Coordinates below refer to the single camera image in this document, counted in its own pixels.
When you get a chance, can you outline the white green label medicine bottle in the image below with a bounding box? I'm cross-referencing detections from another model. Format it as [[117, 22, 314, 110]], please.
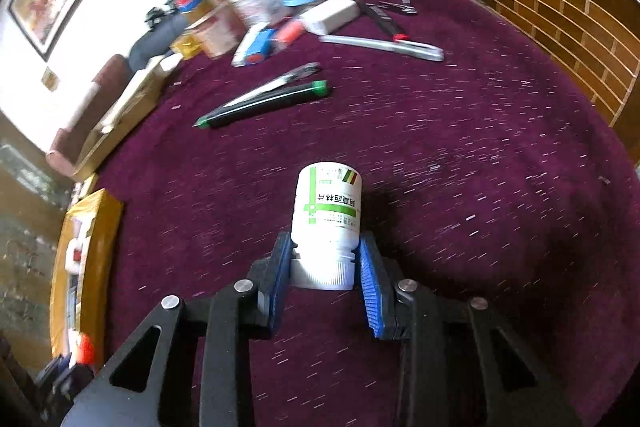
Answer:
[[290, 162, 363, 292]]

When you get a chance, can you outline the dark red armchair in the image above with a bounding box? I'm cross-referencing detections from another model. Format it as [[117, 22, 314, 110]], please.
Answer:
[[45, 53, 133, 180]]

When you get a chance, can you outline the cardboard box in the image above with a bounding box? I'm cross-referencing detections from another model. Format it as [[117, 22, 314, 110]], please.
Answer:
[[75, 54, 183, 180]]

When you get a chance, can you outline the small white box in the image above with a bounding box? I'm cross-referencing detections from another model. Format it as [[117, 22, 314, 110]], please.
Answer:
[[299, 0, 361, 35]]

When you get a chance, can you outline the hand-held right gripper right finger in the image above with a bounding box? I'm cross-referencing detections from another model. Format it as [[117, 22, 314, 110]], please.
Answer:
[[357, 233, 581, 427]]

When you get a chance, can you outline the yellow tape roll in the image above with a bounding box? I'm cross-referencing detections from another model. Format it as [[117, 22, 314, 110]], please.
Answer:
[[170, 29, 204, 60]]

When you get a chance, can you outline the red white small item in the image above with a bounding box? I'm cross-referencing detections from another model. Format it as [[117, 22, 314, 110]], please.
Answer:
[[69, 219, 90, 274]]

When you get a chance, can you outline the red capped white item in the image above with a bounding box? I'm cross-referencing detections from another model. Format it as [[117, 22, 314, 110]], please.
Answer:
[[70, 332, 97, 366]]

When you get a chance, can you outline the black sofa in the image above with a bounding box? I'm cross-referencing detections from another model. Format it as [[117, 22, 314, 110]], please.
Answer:
[[129, 14, 193, 72]]

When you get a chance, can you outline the silver utility knife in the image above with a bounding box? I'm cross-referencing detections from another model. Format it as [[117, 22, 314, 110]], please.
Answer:
[[318, 34, 445, 62]]

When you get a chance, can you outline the wooden slatted bench back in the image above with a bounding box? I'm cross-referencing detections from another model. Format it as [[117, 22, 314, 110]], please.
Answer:
[[417, 0, 640, 165]]

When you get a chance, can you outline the green capped black marker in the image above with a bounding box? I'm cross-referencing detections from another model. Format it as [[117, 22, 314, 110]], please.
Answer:
[[194, 80, 332, 130]]

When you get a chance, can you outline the yellow tray with white lining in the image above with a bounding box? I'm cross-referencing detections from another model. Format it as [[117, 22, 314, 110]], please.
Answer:
[[50, 188, 124, 365]]

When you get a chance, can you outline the white tube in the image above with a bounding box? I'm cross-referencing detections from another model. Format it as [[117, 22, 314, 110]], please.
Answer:
[[231, 32, 258, 68]]

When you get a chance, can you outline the small yellow box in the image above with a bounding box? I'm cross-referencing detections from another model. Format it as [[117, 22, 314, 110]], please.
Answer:
[[70, 174, 99, 202]]

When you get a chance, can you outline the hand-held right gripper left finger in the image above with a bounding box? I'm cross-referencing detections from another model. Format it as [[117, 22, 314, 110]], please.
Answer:
[[60, 231, 294, 427]]

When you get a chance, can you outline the small blue box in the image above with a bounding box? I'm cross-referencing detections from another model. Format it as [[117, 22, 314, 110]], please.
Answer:
[[245, 27, 277, 64]]

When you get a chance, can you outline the black pen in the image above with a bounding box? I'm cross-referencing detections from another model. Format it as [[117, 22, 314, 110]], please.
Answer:
[[220, 62, 322, 110]]

